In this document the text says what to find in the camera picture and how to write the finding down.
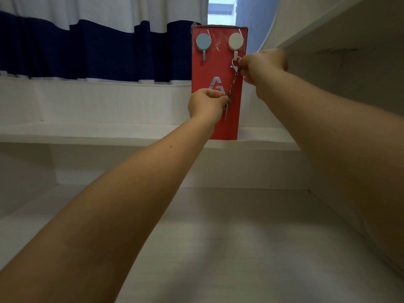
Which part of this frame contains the person's right hand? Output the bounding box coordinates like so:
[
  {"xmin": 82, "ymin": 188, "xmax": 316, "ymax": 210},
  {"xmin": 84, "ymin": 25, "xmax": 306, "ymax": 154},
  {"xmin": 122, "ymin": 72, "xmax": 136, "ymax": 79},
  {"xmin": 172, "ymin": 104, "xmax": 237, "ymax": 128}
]
[{"xmin": 237, "ymin": 48, "xmax": 289, "ymax": 86}]

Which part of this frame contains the person's left hand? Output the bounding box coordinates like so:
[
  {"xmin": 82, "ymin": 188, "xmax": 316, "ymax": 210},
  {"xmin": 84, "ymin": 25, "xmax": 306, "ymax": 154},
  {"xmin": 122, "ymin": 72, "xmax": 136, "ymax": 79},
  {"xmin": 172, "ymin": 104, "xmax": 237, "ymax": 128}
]
[{"xmin": 188, "ymin": 88, "xmax": 229, "ymax": 125}]

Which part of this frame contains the metal keychain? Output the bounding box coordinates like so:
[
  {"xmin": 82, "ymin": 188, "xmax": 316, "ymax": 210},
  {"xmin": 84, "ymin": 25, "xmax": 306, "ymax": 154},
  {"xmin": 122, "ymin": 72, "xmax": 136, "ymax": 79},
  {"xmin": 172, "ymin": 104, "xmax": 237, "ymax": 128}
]
[{"xmin": 224, "ymin": 56, "xmax": 242, "ymax": 121}]

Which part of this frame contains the person's left forearm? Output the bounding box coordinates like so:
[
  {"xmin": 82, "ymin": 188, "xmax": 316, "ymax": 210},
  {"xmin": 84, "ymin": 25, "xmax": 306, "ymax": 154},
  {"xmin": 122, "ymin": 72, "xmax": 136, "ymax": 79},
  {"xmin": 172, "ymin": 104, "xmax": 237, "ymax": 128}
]
[{"xmin": 0, "ymin": 116, "xmax": 218, "ymax": 303}]

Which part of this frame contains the person's right forearm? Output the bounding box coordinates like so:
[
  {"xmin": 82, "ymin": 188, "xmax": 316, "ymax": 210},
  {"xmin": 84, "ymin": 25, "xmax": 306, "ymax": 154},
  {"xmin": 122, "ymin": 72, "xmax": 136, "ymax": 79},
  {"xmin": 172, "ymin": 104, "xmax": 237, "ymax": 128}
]
[{"xmin": 255, "ymin": 71, "xmax": 404, "ymax": 268}]

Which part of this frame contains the white round hook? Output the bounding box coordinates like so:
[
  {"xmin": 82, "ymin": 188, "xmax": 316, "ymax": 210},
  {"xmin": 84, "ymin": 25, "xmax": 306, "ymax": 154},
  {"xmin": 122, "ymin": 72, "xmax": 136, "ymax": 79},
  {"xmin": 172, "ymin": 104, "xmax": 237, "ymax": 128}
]
[{"xmin": 228, "ymin": 32, "xmax": 244, "ymax": 60}]

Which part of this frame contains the blue round hook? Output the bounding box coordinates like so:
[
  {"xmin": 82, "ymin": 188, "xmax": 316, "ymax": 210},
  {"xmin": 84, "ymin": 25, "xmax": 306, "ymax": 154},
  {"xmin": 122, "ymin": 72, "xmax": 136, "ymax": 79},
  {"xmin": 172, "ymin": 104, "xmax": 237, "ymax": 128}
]
[{"xmin": 196, "ymin": 33, "xmax": 213, "ymax": 62}]

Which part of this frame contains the window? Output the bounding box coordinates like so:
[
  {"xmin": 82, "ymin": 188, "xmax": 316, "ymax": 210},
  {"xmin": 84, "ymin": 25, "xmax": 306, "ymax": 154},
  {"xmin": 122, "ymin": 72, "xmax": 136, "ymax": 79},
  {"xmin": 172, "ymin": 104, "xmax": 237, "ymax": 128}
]
[{"xmin": 207, "ymin": 0, "xmax": 282, "ymax": 56}]

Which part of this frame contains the white wooden shelf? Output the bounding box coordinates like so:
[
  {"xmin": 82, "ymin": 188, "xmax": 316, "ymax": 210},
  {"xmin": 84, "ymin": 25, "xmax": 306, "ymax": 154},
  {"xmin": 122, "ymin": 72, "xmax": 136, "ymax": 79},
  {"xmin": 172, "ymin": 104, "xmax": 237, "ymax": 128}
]
[{"xmin": 0, "ymin": 121, "xmax": 300, "ymax": 152}]

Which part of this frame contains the navy and white curtain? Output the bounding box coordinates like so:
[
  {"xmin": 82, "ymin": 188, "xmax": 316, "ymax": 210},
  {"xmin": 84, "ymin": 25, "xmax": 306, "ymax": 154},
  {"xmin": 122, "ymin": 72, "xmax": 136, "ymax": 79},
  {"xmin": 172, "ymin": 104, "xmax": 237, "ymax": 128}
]
[{"xmin": 0, "ymin": 0, "xmax": 210, "ymax": 85}]

